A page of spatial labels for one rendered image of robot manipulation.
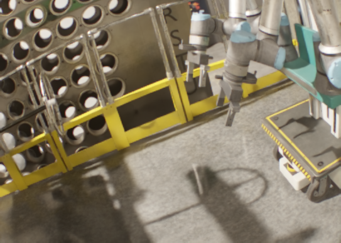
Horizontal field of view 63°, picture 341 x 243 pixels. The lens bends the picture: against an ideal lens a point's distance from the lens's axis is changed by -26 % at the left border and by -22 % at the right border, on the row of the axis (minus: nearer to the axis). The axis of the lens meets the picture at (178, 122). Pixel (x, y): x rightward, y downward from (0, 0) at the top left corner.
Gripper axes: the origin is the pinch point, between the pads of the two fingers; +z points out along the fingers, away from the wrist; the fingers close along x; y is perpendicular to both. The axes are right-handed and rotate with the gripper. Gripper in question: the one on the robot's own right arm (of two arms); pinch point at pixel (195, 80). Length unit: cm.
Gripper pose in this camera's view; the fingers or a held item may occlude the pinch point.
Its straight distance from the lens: 165.7
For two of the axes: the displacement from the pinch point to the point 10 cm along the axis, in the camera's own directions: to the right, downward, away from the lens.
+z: -0.9, 9.6, 2.6
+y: 9.2, -0.2, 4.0
